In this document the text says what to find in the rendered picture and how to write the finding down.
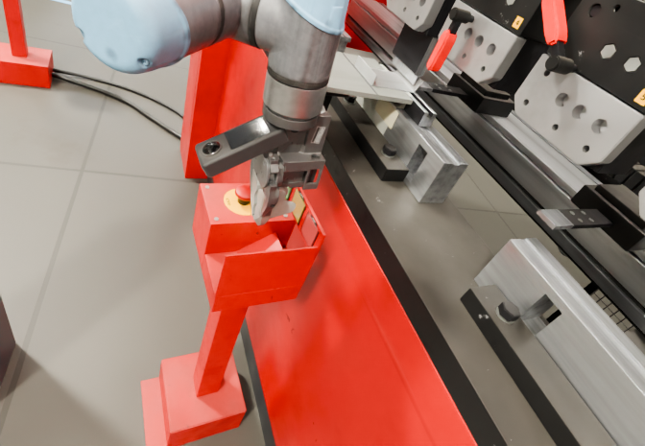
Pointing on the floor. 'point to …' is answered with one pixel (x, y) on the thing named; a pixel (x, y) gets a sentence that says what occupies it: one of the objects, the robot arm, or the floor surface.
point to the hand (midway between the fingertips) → (255, 218)
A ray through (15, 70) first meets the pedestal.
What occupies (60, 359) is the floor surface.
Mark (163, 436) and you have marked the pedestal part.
